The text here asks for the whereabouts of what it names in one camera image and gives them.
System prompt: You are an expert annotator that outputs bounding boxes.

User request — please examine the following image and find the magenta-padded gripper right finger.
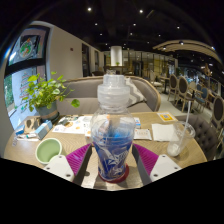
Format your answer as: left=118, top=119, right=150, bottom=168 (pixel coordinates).
left=131, top=143, right=183, bottom=187

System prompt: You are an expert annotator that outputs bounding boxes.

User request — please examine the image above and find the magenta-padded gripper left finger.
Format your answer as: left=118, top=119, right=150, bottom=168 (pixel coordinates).
left=43, top=143, right=94, bottom=187

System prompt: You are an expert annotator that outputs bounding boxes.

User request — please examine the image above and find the clear bottle with blue label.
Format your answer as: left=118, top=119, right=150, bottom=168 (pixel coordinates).
left=89, top=73, right=137, bottom=183

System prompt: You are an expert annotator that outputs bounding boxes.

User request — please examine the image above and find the pale green mug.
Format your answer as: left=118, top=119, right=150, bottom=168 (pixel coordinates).
left=34, top=137, right=64, bottom=166

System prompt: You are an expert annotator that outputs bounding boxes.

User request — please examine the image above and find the clear plastic cup with straw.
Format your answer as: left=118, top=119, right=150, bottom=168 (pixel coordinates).
left=166, top=99, right=197, bottom=158

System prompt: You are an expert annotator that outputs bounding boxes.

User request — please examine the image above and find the white paper napkin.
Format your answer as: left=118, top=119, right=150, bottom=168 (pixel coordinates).
left=151, top=123, right=178, bottom=143

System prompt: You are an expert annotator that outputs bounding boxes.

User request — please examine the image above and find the printed menu leaflet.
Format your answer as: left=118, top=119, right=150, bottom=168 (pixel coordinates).
left=52, top=114, right=93, bottom=135

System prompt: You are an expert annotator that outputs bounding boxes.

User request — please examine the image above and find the yellow square card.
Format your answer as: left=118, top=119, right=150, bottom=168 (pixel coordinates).
left=156, top=111, right=178, bottom=123

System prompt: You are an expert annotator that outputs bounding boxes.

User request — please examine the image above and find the small white blue box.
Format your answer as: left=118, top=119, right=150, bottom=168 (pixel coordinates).
left=133, top=116, right=142, bottom=130

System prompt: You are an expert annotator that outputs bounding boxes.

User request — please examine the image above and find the brown cardboard holder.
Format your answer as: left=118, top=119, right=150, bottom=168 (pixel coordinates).
left=23, top=115, right=42, bottom=134

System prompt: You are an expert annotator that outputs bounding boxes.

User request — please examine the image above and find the dark grey tufted armchair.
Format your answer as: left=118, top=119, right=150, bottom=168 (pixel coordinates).
left=175, top=114, right=221, bottom=161

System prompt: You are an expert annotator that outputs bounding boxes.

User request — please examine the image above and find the blue white small pack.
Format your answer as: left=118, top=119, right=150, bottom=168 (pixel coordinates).
left=13, top=123, right=26, bottom=136

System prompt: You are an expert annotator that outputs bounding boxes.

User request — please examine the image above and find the green potted plant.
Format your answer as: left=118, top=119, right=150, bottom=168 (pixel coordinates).
left=14, top=71, right=81, bottom=123

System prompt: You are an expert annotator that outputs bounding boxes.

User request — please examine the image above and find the dark-framed window with decals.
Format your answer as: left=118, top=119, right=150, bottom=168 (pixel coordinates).
left=3, top=24, right=51, bottom=128

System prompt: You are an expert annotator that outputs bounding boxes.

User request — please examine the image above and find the group of ceiling spotlights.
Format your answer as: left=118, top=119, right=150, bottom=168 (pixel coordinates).
left=84, top=4, right=218, bottom=54

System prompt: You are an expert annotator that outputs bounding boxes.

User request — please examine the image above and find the grey sofa with wooden frame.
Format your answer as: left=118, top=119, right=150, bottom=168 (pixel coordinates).
left=56, top=75, right=162, bottom=116

